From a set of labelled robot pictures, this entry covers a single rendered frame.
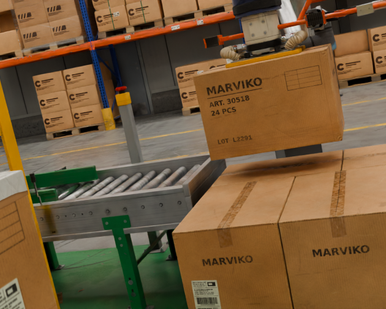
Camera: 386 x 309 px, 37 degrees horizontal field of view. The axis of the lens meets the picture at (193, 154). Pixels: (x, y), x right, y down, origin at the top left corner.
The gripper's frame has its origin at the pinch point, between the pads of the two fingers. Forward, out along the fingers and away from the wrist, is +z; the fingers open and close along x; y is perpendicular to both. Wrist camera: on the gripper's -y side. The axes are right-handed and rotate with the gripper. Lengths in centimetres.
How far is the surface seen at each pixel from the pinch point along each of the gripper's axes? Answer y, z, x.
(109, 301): 125, 23, -120
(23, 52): 572, -669, 47
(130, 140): 124, -45, -49
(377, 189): -14, 56, -66
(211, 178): 65, 1, -67
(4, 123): 142, 47, -18
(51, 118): 553, -675, -80
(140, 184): 105, -1, -66
